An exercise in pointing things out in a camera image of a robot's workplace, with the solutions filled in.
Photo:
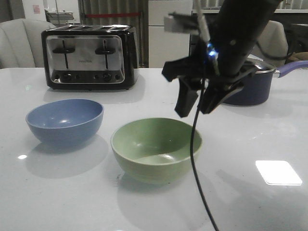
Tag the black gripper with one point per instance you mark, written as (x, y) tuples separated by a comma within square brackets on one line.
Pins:
[(222, 61)]

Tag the blue bowl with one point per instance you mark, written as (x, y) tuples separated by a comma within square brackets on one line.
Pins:
[(65, 123)]

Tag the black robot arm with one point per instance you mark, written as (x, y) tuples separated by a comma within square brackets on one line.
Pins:
[(235, 18)]

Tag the dark blue saucepan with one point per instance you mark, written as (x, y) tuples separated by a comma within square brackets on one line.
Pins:
[(257, 88)]

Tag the white refrigerator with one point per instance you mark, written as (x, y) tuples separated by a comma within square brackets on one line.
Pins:
[(166, 46)]

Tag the glass pot lid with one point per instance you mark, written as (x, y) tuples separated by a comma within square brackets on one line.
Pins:
[(262, 67)]

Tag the green bowl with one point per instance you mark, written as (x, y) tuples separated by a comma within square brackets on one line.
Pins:
[(155, 150)]

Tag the beige armchair right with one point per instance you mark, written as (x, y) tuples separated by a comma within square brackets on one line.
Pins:
[(273, 42)]

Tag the beige armchair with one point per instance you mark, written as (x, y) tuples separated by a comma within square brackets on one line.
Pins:
[(273, 42), (20, 43)]

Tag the red barrier belt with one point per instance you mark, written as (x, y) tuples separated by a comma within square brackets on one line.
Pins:
[(112, 15)]

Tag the black chrome four-slot toaster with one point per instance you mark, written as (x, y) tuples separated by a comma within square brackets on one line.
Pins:
[(90, 57)]

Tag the metal cart in background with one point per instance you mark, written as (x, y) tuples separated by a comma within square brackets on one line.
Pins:
[(59, 18)]

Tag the beige armchair left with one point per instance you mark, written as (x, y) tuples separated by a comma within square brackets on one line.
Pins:
[(20, 43)]

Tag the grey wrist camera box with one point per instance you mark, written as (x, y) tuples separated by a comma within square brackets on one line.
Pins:
[(181, 23)]

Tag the pink paper on wall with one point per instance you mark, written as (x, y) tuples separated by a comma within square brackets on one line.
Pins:
[(36, 9)]

